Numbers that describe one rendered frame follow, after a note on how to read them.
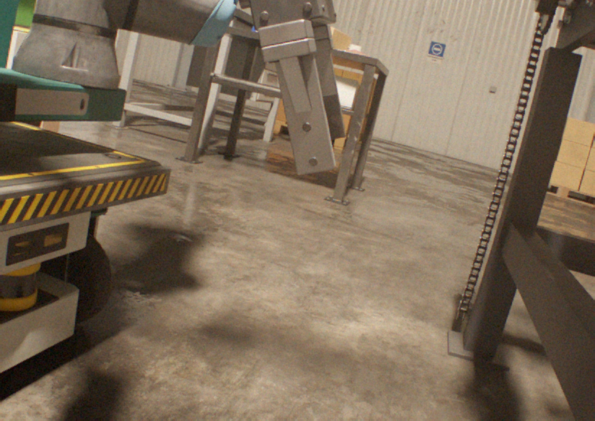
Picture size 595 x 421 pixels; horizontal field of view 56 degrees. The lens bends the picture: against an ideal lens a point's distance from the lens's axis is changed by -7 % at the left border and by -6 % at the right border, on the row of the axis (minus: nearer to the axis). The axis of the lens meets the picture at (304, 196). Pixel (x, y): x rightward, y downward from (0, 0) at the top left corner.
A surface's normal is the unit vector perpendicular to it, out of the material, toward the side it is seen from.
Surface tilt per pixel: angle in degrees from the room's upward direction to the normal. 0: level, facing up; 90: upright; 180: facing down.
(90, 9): 91
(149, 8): 115
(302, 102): 123
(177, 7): 105
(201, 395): 0
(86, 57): 70
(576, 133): 90
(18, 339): 90
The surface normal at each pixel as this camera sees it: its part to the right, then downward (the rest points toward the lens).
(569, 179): -0.30, 0.10
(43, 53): 0.04, -0.17
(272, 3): -0.12, 0.26
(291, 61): -0.01, 0.70
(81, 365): 0.23, -0.96
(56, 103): 0.94, 0.26
